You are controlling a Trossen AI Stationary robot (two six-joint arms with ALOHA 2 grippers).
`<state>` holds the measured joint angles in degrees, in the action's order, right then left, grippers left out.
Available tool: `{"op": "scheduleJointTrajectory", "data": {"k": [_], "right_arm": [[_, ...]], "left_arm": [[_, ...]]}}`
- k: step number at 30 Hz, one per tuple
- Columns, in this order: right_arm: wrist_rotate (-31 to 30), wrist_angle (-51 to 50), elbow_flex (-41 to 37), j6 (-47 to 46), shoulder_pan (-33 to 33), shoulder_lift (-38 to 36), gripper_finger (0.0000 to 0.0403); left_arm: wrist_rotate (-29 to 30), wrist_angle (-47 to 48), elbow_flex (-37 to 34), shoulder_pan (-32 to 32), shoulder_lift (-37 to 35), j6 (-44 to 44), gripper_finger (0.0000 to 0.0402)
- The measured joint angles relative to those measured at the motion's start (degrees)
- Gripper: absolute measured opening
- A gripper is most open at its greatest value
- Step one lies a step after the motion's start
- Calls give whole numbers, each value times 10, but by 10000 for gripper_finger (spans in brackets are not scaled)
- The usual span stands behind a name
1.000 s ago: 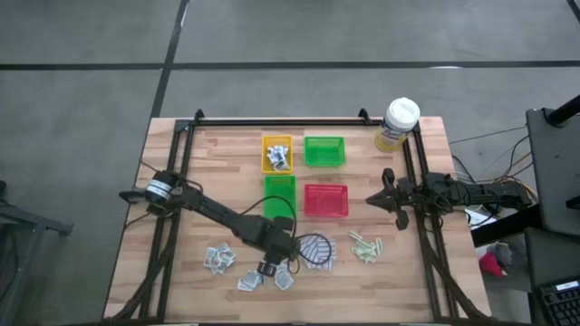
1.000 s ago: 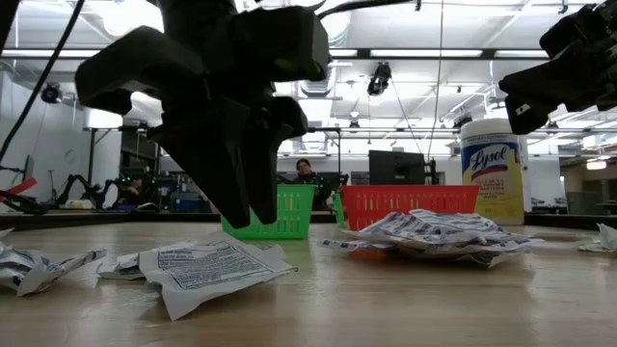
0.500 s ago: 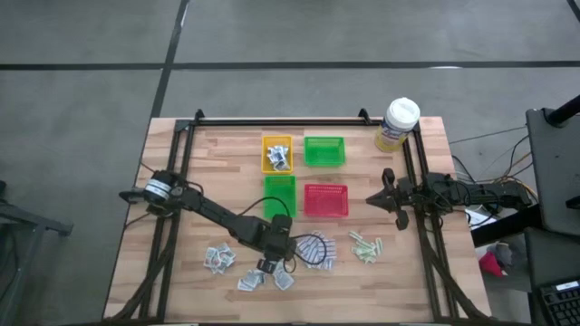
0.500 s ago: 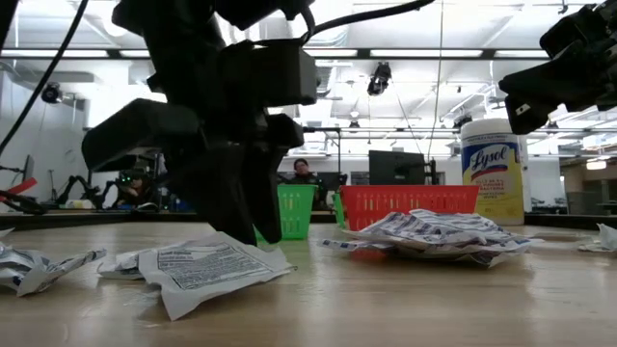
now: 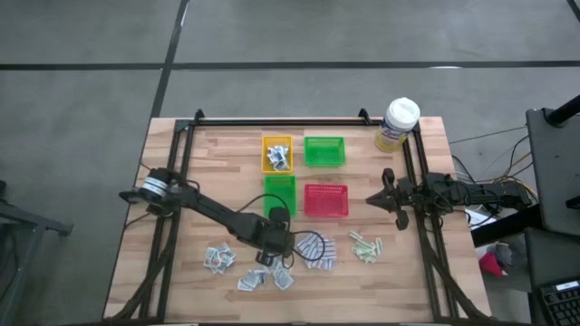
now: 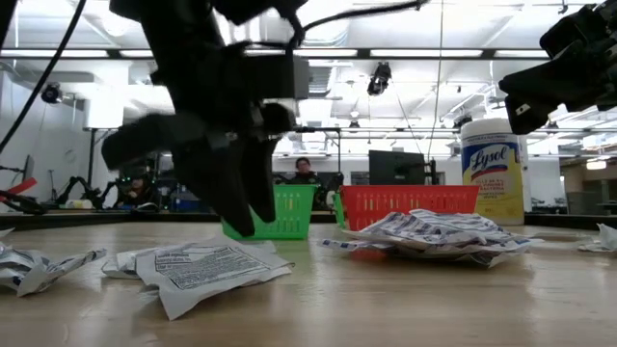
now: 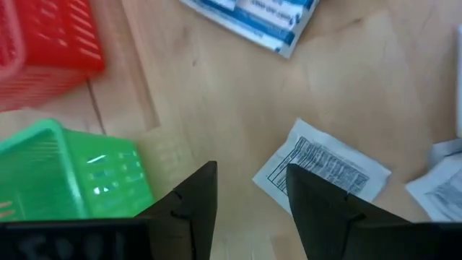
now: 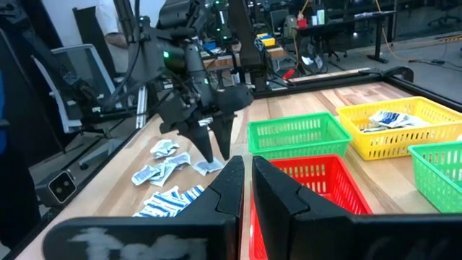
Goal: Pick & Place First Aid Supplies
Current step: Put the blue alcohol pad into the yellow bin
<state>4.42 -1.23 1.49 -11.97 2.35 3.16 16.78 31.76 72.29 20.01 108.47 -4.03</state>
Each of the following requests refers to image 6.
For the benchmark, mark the black ceiling spotlight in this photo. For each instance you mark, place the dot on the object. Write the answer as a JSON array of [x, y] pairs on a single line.
[[463, 120], [50, 93]]

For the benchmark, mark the black computer monitor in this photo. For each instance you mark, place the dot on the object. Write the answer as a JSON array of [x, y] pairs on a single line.
[[397, 168]]

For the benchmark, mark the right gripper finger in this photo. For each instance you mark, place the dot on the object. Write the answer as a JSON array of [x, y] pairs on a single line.
[[530, 101]]

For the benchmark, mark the red plastic mesh basket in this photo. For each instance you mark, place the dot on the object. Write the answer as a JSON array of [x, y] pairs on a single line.
[[410, 200]]

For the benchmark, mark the Lysol wipes canister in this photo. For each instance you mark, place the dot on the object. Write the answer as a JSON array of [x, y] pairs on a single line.
[[491, 183]]

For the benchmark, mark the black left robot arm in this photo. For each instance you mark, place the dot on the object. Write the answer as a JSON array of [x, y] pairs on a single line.
[[5, 19]]

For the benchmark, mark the person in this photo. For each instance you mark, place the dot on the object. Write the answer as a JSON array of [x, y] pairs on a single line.
[[303, 173]]

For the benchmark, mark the round silver air duct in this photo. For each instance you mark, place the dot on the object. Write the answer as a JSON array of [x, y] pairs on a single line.
[[332, 38]]

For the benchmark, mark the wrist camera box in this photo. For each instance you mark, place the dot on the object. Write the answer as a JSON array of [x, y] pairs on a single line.
[[270, 77], [576, 31]]

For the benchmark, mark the green plastic mesh basket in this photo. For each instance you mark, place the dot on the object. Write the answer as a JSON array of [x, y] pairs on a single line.
[[294, 212], [339, 209]]

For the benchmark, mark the black background rig frame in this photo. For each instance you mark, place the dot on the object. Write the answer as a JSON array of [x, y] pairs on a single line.
[[339, 154]]

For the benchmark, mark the black red background device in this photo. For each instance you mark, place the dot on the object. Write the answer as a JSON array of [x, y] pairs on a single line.
[[19, 187]]

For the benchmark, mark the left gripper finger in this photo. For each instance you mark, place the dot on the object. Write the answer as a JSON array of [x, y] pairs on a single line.
[[260, 178], [217, 183]]

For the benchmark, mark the glowing ceiling lamp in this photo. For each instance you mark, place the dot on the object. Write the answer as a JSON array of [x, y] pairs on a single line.
[[596, 164]]

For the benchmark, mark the dark equipment rack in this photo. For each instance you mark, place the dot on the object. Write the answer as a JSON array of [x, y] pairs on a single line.
[[144, 190]]

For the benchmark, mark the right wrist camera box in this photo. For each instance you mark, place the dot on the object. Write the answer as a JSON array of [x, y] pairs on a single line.
[[576, 31]]

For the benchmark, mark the black overhead camera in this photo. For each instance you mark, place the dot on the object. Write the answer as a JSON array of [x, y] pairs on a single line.
[[380, 79]]

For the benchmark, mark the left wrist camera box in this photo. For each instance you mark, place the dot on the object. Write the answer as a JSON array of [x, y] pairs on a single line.
[[270, 77]]

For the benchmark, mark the black overhead light bar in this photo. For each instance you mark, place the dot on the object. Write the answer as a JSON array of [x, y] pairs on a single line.
[[424, 53]]

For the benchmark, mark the white packet at right edge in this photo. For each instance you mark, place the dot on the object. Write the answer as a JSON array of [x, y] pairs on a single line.
[[608, 236]]

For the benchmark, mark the black background robot arm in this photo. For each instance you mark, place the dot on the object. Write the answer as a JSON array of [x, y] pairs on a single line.
[[102, 195]]

